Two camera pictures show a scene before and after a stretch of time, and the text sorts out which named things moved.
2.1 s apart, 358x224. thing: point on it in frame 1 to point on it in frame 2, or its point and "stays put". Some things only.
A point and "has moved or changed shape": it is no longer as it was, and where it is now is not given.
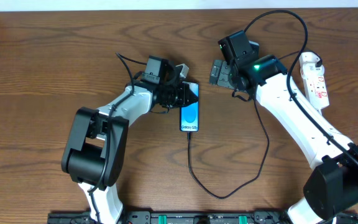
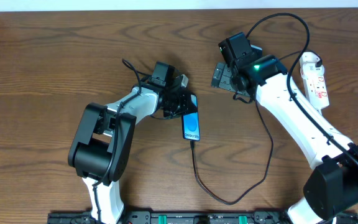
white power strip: (313, 78) stays put
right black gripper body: (223, 75) stays put
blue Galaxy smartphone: (189, 114) has moved or changed shape
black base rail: (197, 217) stays put
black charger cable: (197, 179) to (257, 186)
